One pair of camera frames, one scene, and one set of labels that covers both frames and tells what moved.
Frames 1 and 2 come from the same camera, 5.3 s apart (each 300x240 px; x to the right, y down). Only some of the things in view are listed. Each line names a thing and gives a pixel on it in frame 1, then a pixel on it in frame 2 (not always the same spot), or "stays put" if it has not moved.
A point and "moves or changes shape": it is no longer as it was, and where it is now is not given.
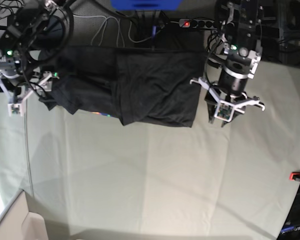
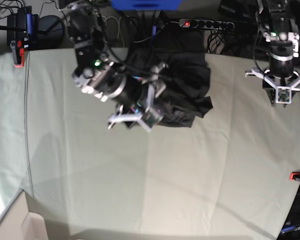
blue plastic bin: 146,5 stays put
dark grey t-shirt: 141,86 moves or changes shape
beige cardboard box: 19,223 stays put
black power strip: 197,23 stays put
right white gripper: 225,109 → 272,92
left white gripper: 44,83 → 155,84
